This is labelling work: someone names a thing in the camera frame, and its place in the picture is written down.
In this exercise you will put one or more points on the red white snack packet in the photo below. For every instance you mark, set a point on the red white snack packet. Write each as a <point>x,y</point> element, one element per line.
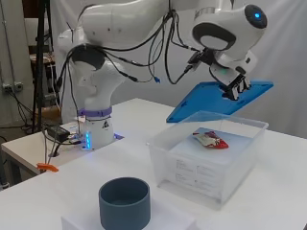
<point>212,140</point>

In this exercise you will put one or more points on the clear plastic box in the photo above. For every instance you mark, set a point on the clear plastic box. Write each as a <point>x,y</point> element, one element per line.
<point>198,179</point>

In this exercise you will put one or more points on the white flat stand box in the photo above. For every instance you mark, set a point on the white flat stand box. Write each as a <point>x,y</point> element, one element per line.
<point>172,220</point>

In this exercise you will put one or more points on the black tripod stand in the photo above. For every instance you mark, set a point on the black tripod stand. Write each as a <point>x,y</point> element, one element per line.
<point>40,64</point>

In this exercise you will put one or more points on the blue plastic box lid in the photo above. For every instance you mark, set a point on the blue plastic box lid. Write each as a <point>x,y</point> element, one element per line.
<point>201,100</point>

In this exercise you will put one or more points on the blue round tub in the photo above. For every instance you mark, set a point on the blue round tub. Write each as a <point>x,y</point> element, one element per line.
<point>124,207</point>

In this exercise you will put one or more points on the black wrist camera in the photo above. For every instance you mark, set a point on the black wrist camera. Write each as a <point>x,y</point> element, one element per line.
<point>201,59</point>

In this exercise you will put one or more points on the white flat box with print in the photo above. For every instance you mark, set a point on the white flat box with print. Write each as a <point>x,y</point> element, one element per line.
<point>192,151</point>

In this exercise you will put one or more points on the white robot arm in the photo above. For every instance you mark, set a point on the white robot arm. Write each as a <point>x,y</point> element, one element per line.
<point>128,22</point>

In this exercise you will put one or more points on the white side table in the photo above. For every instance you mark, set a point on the white side table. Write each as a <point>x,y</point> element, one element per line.
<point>25,150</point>

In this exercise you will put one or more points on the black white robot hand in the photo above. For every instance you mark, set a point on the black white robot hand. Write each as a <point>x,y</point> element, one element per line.
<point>235,84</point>

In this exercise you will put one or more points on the wall power outlet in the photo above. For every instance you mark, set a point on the wall power outlet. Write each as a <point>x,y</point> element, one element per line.
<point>12,87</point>

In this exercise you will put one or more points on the cardboard box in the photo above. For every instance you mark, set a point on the cardboard box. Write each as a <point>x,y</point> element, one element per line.
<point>51,113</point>

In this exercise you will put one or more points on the black power box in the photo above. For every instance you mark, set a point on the black power box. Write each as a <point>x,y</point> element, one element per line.
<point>59,132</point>

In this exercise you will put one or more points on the white hanging sheet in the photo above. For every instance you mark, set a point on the white hanging sheet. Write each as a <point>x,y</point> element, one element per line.
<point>288,64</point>

